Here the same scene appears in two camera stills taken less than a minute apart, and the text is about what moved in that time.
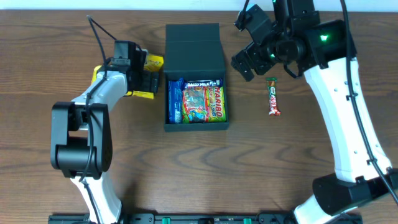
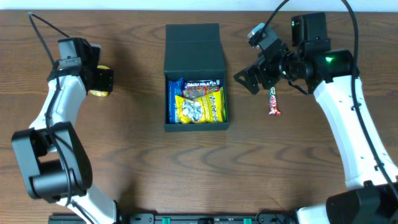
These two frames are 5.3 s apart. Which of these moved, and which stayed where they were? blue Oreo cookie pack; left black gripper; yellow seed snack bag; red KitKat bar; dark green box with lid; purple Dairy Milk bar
Moved: yellow seed snack bag; left black gripper
Stayed: red KitKat bar; purple Dairy Milk bar; blue Oreo cookie pack; dark green box with lid
